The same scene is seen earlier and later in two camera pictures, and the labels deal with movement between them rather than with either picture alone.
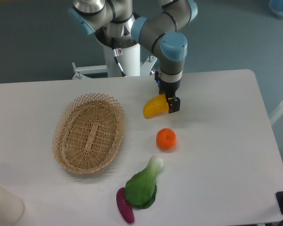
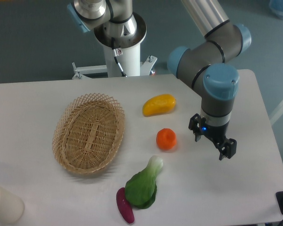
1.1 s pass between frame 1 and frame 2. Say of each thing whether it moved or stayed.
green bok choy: stayed
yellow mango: stayed
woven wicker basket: stayed
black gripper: moved
